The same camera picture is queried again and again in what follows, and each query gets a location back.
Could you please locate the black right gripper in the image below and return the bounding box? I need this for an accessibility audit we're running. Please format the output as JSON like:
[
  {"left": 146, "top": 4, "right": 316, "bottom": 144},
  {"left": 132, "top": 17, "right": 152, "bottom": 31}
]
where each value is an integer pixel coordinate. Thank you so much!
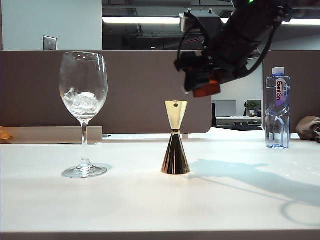
[{"left": 174, "top": 50, "right": 226, "bottom": 95}]

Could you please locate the clear plastic water bottle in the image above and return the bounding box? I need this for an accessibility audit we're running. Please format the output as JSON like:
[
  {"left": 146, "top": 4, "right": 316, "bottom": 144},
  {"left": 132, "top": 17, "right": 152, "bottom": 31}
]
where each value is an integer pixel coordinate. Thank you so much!
[{"left": 264, "top": 66, "right": 292, "bottom": 150}]

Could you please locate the small amber measuring cup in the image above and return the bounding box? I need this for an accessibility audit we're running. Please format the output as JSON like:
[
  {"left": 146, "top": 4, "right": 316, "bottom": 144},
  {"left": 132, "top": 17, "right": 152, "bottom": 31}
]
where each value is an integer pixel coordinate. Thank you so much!
[{"left": 191, "top": 69, "right": 222, "bottom": 99}]

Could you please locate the narrow brown desk partition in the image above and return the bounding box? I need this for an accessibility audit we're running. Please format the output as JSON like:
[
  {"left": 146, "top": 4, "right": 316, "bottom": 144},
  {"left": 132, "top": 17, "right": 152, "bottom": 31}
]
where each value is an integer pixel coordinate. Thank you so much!
[{"left": 261, "top": 49, "right": 320, "bottom": 135}]

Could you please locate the clear ice pile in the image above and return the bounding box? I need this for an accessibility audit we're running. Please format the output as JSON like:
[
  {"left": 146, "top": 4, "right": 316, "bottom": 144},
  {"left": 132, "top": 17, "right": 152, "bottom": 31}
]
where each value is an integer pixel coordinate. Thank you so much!
[{"left": 62, "top": 87, "right": 105, "bottom": 117}]

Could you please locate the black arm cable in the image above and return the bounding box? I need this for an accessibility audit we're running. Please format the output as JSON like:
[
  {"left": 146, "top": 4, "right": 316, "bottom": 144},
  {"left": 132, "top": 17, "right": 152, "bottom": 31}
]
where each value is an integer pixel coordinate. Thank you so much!
[{"left": 245, "top": 14, "right": 276, "bottom": 76}]

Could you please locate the grey background monitor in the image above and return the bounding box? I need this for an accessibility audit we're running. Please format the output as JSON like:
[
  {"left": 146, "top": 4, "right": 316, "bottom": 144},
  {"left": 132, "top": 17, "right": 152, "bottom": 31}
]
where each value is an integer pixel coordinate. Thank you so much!
[{"left": 214, "top": 100, "right": 237, "bottom": 118}]

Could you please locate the green potted plant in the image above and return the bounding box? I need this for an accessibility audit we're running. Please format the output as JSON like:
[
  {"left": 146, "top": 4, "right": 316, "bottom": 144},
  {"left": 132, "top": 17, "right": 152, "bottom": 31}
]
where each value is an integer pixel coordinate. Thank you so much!
[{"left": 244, "top": 100, "right": 261, "bottom": 118}]

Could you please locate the wide brown desk partition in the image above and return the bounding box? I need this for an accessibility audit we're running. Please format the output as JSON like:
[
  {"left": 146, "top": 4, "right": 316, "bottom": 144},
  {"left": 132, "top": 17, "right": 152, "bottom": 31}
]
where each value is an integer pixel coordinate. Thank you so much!
[{"left": 0, "top": 50, "right": 214, "bottom": 135}]

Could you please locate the black camera cable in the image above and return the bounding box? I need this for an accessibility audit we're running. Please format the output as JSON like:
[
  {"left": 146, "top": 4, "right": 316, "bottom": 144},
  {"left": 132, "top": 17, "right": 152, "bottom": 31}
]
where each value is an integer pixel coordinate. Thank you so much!
[{"left": 175, "top": 11, "right": 209, "bottom": 66}]

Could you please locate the crumpled brown bag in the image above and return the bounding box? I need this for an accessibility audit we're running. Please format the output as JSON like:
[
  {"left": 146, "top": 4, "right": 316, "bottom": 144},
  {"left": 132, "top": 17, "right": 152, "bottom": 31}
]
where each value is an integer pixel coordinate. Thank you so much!
[{"left": 295, "top": 115, "right": 320, "bottom": 144}]

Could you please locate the gold metal jigger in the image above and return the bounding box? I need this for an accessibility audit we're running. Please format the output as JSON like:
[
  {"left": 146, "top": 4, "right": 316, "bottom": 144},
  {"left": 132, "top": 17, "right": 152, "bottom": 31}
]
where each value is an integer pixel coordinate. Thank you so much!
[{"left": 160, "top": 100, "right": 191, "bottom": 176}]

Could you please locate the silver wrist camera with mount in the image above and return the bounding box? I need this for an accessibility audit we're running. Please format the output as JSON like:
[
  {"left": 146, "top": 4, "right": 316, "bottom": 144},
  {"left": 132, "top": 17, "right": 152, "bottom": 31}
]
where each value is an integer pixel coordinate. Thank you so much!
[{"left": 178, "top": 8, "right": 226, "bottom": 34}]

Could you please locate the metal wall switch plate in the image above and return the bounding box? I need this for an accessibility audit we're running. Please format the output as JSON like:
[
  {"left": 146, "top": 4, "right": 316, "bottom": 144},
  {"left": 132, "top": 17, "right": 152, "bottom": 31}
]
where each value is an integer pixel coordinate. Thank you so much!
[{"left": 42, "top": 35, "right": 59, "bottom": 52}]

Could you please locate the clear wine glass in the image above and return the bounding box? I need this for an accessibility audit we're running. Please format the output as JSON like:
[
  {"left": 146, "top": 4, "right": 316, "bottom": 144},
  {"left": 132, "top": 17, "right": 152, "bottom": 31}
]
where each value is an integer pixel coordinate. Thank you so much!
[{"left": 58, "top": 51, "right": 109, "bottom": 179}]

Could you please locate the white ceiling light strip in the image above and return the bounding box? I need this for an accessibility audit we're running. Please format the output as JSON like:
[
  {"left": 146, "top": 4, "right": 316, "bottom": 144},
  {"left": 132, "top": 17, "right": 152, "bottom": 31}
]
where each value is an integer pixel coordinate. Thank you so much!
[{"left": 101, "top": 15, "right": 320, "bottom": 27}]

